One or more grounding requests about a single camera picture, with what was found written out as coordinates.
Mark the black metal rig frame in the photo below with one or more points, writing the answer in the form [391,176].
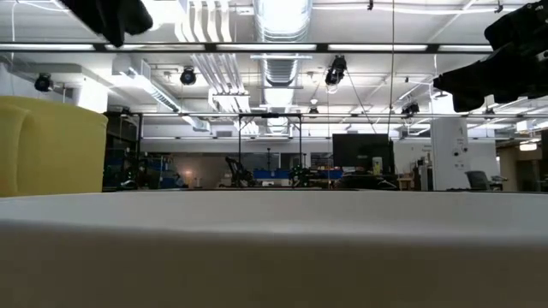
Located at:
[210,47]

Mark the grey office chair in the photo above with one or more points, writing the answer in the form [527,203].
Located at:
[477,179]

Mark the black hanging spotlight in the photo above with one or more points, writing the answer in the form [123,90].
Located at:
[336,70]
[43,82]
[187,76]
[410,109]

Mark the yellow mug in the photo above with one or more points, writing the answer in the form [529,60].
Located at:
[60,149]

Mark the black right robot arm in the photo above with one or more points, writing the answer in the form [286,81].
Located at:
[518,25]

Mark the silver ventilation duct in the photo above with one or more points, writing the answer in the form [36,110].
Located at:
[282,25]

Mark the black background rig frame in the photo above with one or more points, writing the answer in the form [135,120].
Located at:
[269,115]

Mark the black storage shelf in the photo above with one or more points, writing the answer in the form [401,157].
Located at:
[122,149]

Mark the black monitor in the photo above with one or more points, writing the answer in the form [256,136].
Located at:
[363,154]

